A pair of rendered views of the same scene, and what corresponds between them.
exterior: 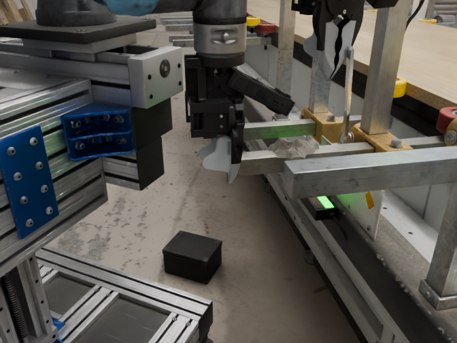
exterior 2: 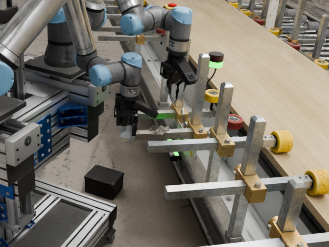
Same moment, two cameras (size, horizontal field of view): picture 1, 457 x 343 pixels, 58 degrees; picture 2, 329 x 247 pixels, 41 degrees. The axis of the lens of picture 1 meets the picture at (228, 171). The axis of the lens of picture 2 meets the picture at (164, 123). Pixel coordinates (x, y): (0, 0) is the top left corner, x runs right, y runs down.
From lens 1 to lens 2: 1.07 m
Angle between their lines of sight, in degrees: 5
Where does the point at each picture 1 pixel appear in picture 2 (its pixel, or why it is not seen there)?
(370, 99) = (193, 110)
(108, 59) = (78, 83)
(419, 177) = (189, 148)
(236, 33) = (136, 89)
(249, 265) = (141, 189)
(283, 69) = not seen: hidden behind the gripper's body
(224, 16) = (131, 85)
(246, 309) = (137, 215)
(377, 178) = (175, 148)
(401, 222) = not seen: hidden behind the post
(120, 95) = (83, 99)
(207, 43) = (125, 92)
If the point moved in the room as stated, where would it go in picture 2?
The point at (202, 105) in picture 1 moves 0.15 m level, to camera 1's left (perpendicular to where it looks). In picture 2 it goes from (122, 114) to (81, 111)
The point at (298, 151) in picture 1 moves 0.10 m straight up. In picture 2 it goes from (160, 132) to (162, 109)
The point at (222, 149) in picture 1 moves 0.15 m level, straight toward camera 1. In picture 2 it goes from (128, 130) to (127, 150)
